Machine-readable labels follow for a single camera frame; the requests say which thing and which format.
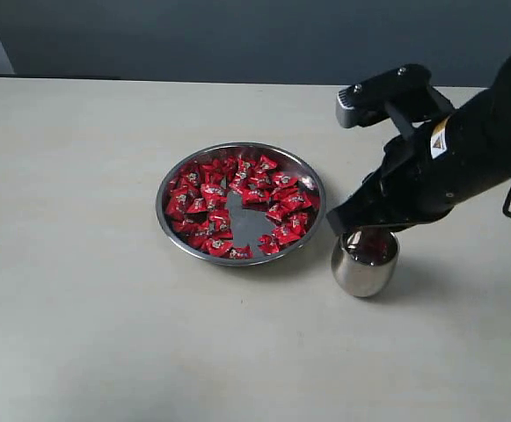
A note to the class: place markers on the red candy front right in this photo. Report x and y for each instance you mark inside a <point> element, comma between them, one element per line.
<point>268,245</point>

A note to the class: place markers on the red candy top right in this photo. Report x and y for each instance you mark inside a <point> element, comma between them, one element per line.
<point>264,164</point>

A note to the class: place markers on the red candy front left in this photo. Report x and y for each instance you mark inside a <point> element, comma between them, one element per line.
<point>217,247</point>

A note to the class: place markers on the red candy front centre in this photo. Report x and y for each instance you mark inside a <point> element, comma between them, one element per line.
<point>240,253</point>

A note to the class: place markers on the red candies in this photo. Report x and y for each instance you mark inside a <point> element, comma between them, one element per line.
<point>370,246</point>

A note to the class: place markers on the round stainless steel plate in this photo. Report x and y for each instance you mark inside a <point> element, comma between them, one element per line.
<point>230,201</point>

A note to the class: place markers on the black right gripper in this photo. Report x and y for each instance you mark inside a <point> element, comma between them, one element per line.
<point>411,188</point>

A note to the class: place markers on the stainless steel cup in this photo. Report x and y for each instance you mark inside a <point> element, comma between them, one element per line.
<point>359,279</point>

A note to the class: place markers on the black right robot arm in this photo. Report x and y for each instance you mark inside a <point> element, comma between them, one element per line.
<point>478,138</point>

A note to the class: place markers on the red candy back right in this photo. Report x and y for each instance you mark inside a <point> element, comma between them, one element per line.
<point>282,179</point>

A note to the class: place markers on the red candy right lower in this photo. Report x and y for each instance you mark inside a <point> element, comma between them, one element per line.
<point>285,235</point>

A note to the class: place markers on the red candy far left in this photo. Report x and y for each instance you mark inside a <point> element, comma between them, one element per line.
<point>178,205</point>

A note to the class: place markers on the red candy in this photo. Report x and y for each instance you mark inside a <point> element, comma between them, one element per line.
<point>268,245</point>
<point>217,247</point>
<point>285,235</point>
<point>240,253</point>
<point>264,164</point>
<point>178,205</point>
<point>282,179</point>

